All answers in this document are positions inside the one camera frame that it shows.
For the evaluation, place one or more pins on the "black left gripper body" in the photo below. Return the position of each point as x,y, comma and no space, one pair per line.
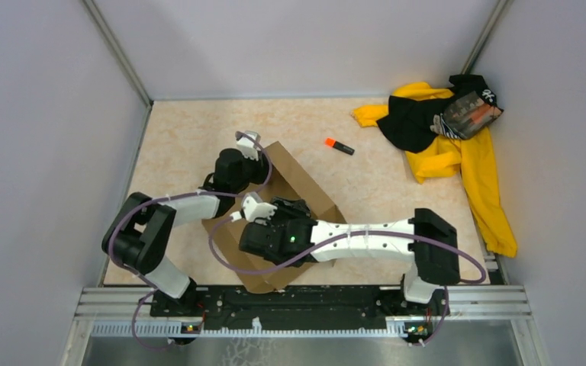
252,169

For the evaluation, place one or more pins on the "aluminium frame rail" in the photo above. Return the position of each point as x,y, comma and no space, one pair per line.
125,311

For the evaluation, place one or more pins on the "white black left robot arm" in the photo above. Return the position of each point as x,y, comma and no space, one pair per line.
137,238

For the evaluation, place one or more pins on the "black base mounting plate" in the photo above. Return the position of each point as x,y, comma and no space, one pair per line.
314,307

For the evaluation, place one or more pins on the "orange black highlighter marker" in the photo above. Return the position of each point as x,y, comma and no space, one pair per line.
334,144

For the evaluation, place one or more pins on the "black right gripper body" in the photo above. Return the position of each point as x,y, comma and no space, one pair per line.
281,213

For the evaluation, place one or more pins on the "black printed garment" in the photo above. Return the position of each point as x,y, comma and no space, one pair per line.
412,125

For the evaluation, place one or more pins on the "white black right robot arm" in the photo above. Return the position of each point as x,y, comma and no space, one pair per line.
425,241

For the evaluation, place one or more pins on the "yellow garment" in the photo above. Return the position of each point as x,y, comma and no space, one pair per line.
474,160

